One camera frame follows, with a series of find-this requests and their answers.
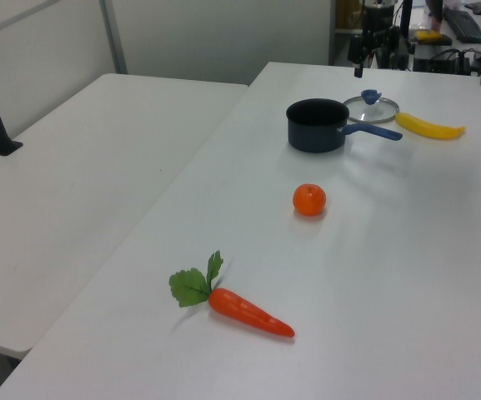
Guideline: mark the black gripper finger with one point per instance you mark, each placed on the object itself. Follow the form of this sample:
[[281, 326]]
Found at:
[[359, 70]]

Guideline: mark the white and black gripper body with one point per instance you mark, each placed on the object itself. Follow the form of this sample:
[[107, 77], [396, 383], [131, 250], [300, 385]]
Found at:
[[356, 48]]

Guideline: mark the glass lid with blue knob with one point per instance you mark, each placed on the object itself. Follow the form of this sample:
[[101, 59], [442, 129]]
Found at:
[[369, 96]]

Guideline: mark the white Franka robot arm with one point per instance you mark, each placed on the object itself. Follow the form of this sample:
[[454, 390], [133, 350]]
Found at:
[[377, 21]]

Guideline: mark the brown wooden panel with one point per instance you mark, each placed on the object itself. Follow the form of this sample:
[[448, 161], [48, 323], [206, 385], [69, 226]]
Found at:
[[348, 14]]

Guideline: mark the black background pole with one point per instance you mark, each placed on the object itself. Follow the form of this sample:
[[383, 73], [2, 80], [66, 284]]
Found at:
[[406, 16]]

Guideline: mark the yellow object on desk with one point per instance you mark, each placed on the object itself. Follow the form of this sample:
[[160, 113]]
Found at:
[[428, 35]]

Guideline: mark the dark blue saucepan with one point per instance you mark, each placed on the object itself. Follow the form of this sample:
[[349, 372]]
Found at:
[[311, 139]]

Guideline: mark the yellow toy banana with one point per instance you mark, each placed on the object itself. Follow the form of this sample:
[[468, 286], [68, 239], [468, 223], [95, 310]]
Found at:
[[427, 129]]

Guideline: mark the black computer keyboard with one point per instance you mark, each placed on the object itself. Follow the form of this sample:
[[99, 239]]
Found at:
[[463, 23]]

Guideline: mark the orange toy mandarin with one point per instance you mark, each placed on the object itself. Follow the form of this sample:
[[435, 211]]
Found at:
[[309, 200]]

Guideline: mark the toy carrot with green leaves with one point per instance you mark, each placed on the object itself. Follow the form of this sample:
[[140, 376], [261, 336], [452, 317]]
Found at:
[[240, 310]]

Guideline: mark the grey metal partition post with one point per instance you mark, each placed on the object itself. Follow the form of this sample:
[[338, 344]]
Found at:
[[115, 41]]

